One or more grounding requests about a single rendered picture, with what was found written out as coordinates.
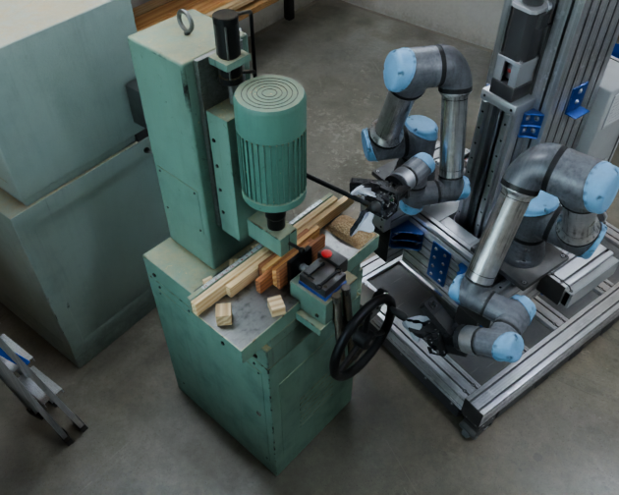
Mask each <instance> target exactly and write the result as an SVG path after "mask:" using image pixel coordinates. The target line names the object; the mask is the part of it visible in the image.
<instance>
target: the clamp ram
mask: <svg viewBox="0 0 619 495"><path fill-rule="evenodd" d="M305 249H306V251H305V253H297V254H296V255H295V256H293V257H292V258H291V259H290V260H288V261H287V272H288V283H289V284H290V281H291V280H292V279H293V278H295V277H296V276H297V275H298V274H300V273H301V272H302V271H303V270H305V269H306V268H308V267H309V266H310V265H311V247H310V246H307V247H305Z"/></svg>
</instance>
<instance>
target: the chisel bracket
mask: <svg viewBox="0 0 619 495"><path fill-rule="evenodd" d="M247 221H248V232H249V236H250V237H252V238H253V239H255V240H256V241H257V242H259V243H260V244H262V245H263V246H265V247H266V248H268V249H270V250H271V251H273V252H274V253H276V254H277V255H279V256H280V257H282V256H283V255H284V254H286V253H287V252H288V251H290V250H291V249H292V248H293V247H291V246H289V245H288V243H289V242H291V243H293V244H295V245H296V244H297V228H295V227H294V226H292V225H291V224H289V223H287V222H286V221H285V227H284V229H282V230H280V231H271V230H269V229H268V227H267V218H266V217H265V212H262V211H258V212H256V213H255V214H254V215H252V216H251V217H249V218H248V219H247Z"/></svg>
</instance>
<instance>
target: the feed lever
mask: <svg viewBox="0 0 619 495"><path fill-rule="evenodd" d="M307 178H308V179H310V180H312V181H314V182H316V183H318V184H320V185H322V186H325V187H327V188H329V189H331V190H333V191H335V192H337V193H339V194H342V195H344V196H346V197H348V198H350V199H352V200H354V201H356V202H359V203H361V204H363V205H365V206H367V207H368V209H369V211H370V212H371V213H373V214H377V213H379V212H380V211H381V208H382V206H381V204H380V202H378V201H373V202H369V201H367V200H365V199H362V198H360V197H358V196H356V195H351V194H350V193H349V192H346V191H344V190H342V189H340V188H338V187H335V186H333V185H331V184H329V183H327V182H325V181H323V180H320V179H319V178H317V177H315V176H313V175H311V174H308V173H307Z"/></svg>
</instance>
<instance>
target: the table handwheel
mask: <svg viewBox="0 0 619 495"><path fill-rule="evenodd" d="M384 303H386V304H387V311H386V315H385V318H384V321H383V324H382V326H381V328H380V330H378V331H375V332H373V331H371V330H370V329H369V328H368V327H369V322H370V317H371V313H372V311H373V310H374V309H376V308H377V307H378V306H380V305H382V304H384ZM391 305H392V306H394V307H397V306H396V301H395V299H394V298H393V297H392V296H391V295H389V294H381V295H378V296H376V297H374V298H372V299H371V300H369V301H368V302H366V303H365V304H364V305H363V306H362V307H361V308H360V309H359V310H358V311H357V312H356V314H355V315H354V316H353V317H352V318H351V320H350V321H349V322H348V321H346V320H345V318H344V316H342V318H343V331H342V333H341V335H340V337H339V339H338V340H337V342H336V345H335V347H334V349H333V352H332V355H331V358H330V362H329V371H330V374H331V376H332V378H333V379H335V380H337V381H345V380H348V379H350V378H352V377H353V376H355V375H356V374H357V373H359V372H360V371H361V370H362V369H363V368H364V367H365V366H366V365H367V364H368V363H369V362H370V361H371V359H372V358H373V357H374V356H375V354H376V353H377V351H378V350H379V349H380V347H381V345H382V344H383V342H384V341H385V339H386V337H387V335H388V333H389V331H390V329H391V327H392V324H393V322H394V318H395V315H394V314H393V313H392V312H391V311H389V308H390V306H391ZM364 320H365V322H364V325H363V326H360V327H359V325H360V324H361V323H362V322H363V321H364ZM351 337H352V342H353V343H354V344H355V345H354V346H353V348H352V349H351V351H350V352H349V353H348V355H347V356H346V358H345V359H344V360H343V361H342V363H341V364H340V360H341V357H342V355H343V353H344V350H345V348H346V346H347V344H348V342H349V341H350V339H351ZM359 349H362V350H366V352H365V353H364V354H363V355H362V356H361V358H360V359H359V360H358V361H357V362H355V363H354V364H353V365H352V366H351V367H349V368H348V369H346V370H344V369H345V367H346V366H347V364H348V363H349V362H350V360H351V359H352V358H353V356H354V355H355V354H356V353H357V351H358V350H359Z"/></svg>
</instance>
